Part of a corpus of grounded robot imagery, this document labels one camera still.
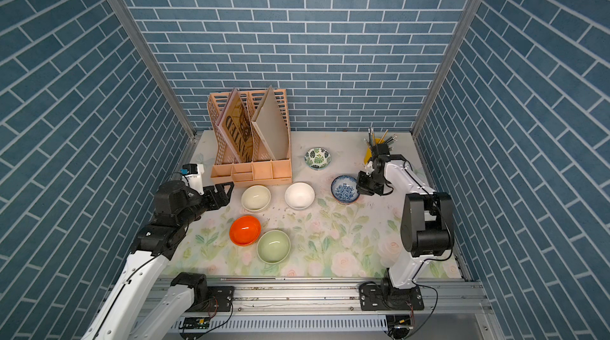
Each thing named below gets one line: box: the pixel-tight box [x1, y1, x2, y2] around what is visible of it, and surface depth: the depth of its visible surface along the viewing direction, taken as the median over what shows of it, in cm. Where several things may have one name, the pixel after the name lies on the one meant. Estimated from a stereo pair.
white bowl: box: [284, 181, 316, 211], surface depth 97 cm
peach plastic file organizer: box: [207, 86, 293, 186], surface depth 101 cm
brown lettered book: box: [216, 87, 254, 163], surface depth 96 cm
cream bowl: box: [240, 184, 272, 213], surface depth 96 cm
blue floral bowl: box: [330, 174, 360, 205], surface depth 97 cm
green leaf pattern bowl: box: [304, 146, 332, 171], surface depth 110 cm
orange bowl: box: [228, 215, 262, 247], surface depth 87 cm
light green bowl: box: [256, 229, 292, 265], surface depth 85 cm
